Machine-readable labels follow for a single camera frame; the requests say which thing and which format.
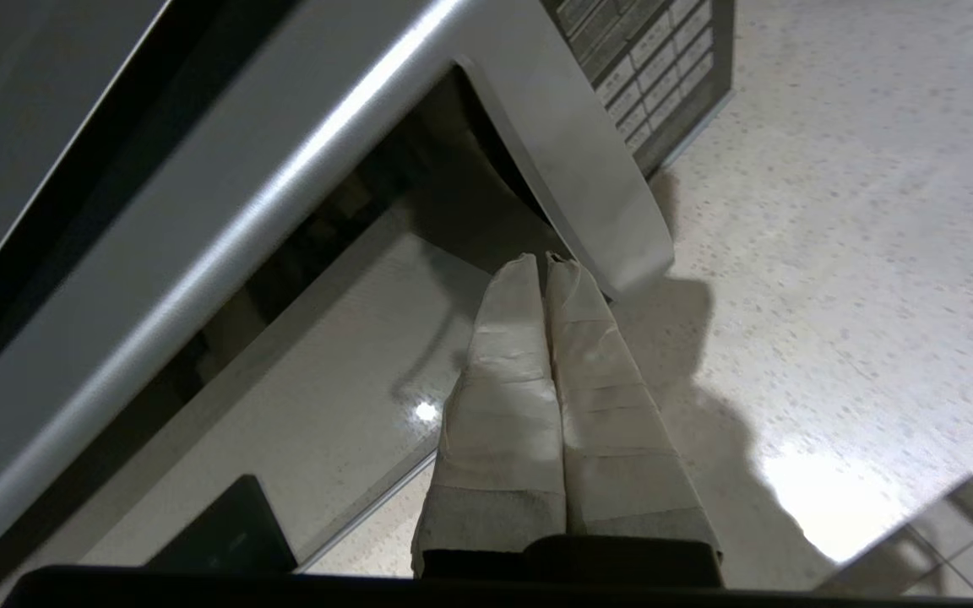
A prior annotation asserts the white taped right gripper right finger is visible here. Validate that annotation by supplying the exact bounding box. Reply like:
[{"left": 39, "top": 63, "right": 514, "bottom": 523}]
[{"left": 546, "top": 252, "right": 724, "bottom": 558}]

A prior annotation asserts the black glass microwave door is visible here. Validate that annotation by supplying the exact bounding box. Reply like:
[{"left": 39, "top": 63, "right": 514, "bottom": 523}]
[{"left": 0, "top": 0, "right": 677, "bottom": 592}]

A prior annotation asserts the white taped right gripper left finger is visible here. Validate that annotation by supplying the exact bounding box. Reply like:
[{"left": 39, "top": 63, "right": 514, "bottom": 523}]
[{"left": 409, "top": 253, "right": 568, "bottom": 577}]

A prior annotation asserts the silver microwave oven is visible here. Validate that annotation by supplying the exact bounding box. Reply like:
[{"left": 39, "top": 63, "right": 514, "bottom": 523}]
[{"left": 537, "top": 0, "right": 737, "bottom": 180}]

